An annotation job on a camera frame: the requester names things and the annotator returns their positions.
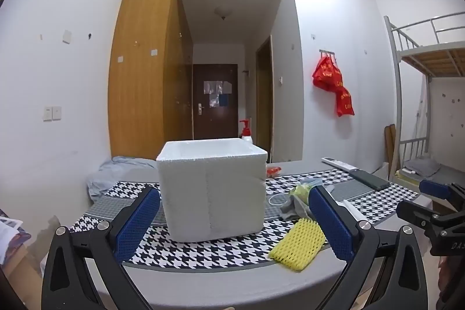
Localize white remote control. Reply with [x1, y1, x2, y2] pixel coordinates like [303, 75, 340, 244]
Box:
[321, 157, 358, 171]

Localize grey metal bunk bed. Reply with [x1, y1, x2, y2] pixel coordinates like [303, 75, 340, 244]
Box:
[384, 11, 465, 187]

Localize blue face mask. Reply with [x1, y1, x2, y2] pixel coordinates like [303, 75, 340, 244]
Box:
[269, 177, 335, 207]

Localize white double wall switch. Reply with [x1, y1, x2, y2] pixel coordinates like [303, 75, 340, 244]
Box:
[43, 106, 62, 122]

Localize blue-grey pillow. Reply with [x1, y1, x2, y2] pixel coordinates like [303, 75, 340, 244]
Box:
[87, 155, 158, 198]

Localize wooden boards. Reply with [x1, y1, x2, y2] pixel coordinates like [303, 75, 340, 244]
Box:
[385, 125, 398, 174]

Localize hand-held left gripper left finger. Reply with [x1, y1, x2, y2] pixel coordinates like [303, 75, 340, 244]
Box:
[41, 186, 161, 310]

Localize grey sock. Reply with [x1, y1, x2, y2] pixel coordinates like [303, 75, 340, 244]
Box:
[280, 196, 313, 221]

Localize white foam box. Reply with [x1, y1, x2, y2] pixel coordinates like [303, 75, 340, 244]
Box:
[156, 137, 269, 243]

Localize person's right forearm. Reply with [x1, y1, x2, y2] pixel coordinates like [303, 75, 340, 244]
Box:
[438, 255, 465, 310]

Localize wooden wardrobe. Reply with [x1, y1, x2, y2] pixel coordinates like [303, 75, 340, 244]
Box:
[108, 0, 194, 161]

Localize white pump bottle red cap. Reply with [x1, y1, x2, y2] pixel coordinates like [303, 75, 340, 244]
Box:
[239, 119, 254, 144]

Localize houndstooth tablecloth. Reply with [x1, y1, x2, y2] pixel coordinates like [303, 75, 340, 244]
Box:
[68, 168, 421, 270]

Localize long red plastic bag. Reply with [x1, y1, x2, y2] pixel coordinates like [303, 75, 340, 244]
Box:
[334, 87, 355, 117]

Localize papers on door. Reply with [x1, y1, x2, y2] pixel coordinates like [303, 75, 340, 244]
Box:
[203, 80, 233, 107]

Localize dark brown entrance door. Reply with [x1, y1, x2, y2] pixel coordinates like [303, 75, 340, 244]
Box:
[192, 64, 238, 140]

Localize light wooden side door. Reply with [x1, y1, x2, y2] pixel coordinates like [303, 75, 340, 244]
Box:
[255, 35, 274, 154]

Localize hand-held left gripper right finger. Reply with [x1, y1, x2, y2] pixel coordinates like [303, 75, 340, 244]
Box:
[308, 185, 429, 310]

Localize black smartphone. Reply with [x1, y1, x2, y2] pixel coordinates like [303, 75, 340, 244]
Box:
[349, 169, 391, 191]

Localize green plastic packet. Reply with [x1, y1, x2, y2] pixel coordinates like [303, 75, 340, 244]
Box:
[289, 184, 313, 202]

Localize yellow foam net sleeve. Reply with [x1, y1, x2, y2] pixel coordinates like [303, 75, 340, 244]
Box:
[268, 218, 326, 272]

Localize folded grey cloth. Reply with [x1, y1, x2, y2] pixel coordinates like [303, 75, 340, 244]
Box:
[403, 157, 442, 177]

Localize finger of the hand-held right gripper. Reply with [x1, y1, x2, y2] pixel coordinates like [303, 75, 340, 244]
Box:
[419, 180, 465, 211]
[395, 200, 442, 232]

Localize wooden side cabinet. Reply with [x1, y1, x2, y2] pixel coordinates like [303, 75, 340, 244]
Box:
[0, 241, 46, 300]

